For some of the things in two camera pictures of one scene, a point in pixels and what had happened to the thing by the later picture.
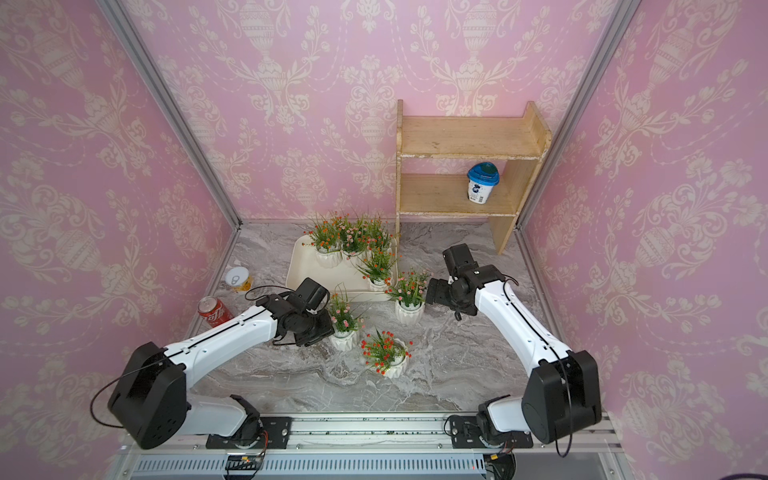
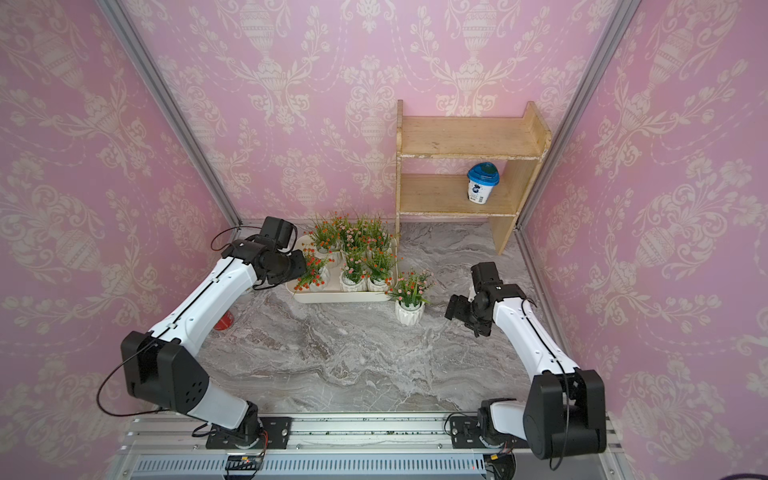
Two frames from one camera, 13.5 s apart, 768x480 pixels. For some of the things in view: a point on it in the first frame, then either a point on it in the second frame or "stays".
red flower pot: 385,352 -> 316,275
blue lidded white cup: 483,177 stays
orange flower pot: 377,268 stays
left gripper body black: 316,327 -> 289,267
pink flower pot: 345,320 -> 353,276
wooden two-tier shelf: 519,141 stays
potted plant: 375,235 stays
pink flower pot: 409,291 stays
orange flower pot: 326,238 stays
